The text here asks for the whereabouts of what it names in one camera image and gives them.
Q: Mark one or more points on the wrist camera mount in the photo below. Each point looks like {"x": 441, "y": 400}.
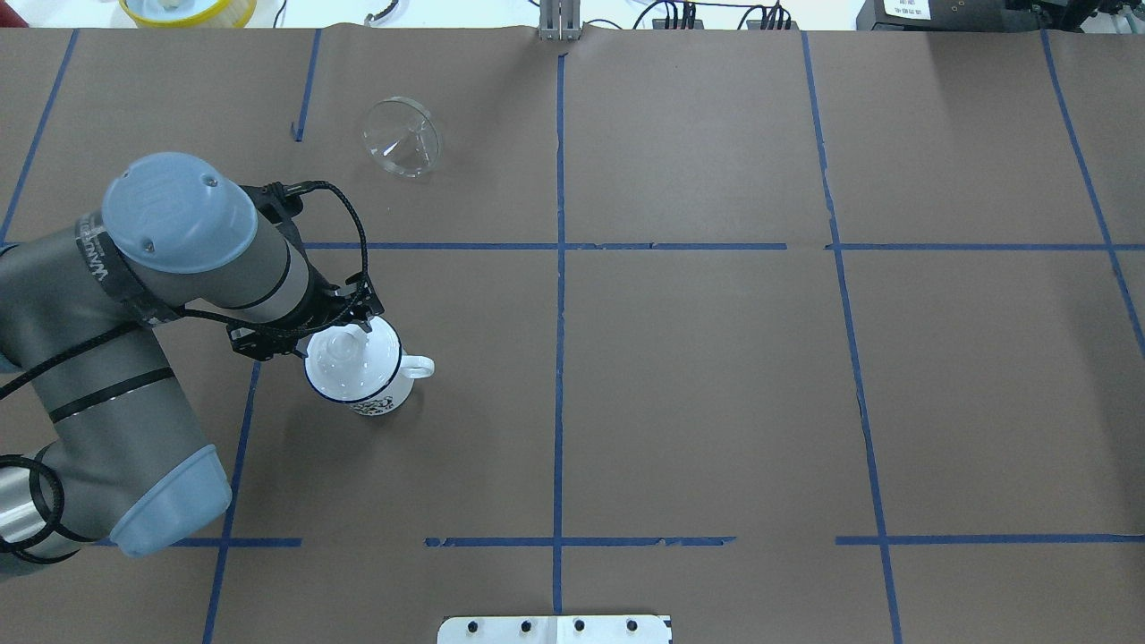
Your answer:
{"x": 275, "y": 202}

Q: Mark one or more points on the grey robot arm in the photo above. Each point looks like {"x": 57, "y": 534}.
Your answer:
{"x": 172, "y": 239}

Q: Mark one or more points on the blue tape line lengthwise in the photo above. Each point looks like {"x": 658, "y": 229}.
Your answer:
{"x": 557, "y": 543}

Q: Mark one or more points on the white camera stand base plate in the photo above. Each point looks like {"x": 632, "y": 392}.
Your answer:
{"x": 577, "y": 628}

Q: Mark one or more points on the clear glass funnel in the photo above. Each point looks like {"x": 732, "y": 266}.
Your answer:
{"x": 400, "y": 135}

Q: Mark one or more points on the brown paper table cover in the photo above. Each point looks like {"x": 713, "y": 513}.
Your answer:
{"x": 801, "y": 446}

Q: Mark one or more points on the yellow tape roll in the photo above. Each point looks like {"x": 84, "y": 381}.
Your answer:
{"x": 189, "y": 14}

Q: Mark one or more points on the white enamel mug blue rim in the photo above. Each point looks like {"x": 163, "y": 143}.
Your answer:
{"x": 388, "y": 377}

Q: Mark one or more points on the blue tape line crosswise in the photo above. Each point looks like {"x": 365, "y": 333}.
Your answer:
{"x": 578, "y": 246}
{"x": 988, "y": 247}

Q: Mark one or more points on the blue tape line near left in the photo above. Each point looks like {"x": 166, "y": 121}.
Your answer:
{"x": 226, "y": 539}

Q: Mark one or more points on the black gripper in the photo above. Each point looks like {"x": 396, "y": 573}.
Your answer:
{"x": 319, "y": 304}

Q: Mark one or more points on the blue tape line left crosswise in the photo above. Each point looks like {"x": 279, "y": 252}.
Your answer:
{"x": 578, "y": 246}

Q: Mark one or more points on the black device with label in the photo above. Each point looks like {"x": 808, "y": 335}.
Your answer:
{"x": 971, "y": 16}

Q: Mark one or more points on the aluminium frame post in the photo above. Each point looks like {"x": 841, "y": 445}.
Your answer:
{"x": 560, "y": 20}

